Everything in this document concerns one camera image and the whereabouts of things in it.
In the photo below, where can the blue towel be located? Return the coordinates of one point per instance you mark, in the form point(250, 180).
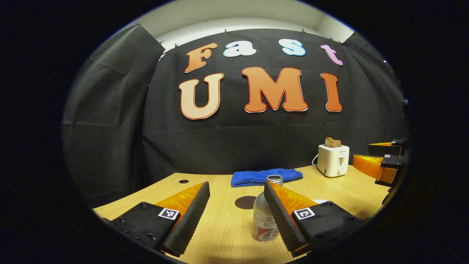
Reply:
point(253, 178)

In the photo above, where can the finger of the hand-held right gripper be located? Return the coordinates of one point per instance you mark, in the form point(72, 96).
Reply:
point(366, 165)
point(384, 149)

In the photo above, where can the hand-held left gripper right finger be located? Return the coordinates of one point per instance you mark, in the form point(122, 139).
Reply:
point(280, 216)

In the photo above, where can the brown bread slice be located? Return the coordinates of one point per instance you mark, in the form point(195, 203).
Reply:
point(337, 143)
point(329, 142)

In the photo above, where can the white toaster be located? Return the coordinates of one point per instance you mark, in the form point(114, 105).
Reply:
point(331, 161)

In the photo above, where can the black backdrop cloth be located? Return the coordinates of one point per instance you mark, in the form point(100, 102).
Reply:
point(256, 139)

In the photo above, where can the dark brown round coaster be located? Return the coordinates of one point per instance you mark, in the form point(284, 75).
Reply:
point(243, 202)

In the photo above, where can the silver water bottle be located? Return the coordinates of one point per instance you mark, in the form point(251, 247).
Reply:
point(262, 220)

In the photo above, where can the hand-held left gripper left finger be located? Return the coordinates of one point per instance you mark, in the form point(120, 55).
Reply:
point(190, 216)

